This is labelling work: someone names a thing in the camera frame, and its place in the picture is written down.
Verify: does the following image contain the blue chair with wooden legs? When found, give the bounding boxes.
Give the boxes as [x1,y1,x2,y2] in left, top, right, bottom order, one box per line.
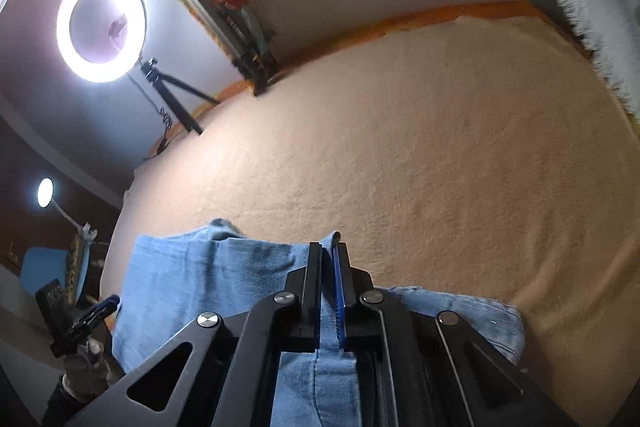
[19,237,103,308]

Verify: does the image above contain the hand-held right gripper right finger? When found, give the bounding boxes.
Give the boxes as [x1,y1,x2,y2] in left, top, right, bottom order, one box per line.
[332,242,583,427]

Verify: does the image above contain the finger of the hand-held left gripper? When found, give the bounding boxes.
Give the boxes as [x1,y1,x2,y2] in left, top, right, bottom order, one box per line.
[87,294,121,321]
[69,309,109,339]

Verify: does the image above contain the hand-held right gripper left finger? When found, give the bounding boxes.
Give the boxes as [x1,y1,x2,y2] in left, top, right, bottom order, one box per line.
[65,242,323,427]

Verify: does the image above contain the folded metal rack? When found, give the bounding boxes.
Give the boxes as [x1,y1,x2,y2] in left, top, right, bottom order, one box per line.
[166,0,281,96]

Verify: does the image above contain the white gooseneck clamp lamp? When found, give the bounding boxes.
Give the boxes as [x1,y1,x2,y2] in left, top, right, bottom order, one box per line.
[36,177,101,253]

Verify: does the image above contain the thin black cable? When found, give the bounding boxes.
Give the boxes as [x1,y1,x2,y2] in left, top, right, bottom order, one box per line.
[145,104,175,158]

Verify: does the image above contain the beige blanket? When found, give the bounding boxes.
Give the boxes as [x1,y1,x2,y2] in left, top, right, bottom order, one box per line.
[97,14,640,427]

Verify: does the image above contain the person's left forearm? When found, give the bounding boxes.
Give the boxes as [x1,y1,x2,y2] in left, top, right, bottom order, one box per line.
[45,374,93,420]

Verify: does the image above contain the black tripod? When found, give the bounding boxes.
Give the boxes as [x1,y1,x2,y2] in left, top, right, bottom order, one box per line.
[127,57,221,136]

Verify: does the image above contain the light blue denim pants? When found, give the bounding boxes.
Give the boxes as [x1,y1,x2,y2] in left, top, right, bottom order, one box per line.
[111,218,526,427]

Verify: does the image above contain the leopard print cushion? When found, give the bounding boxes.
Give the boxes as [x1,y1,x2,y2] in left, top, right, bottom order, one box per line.
[64,233,90,304]

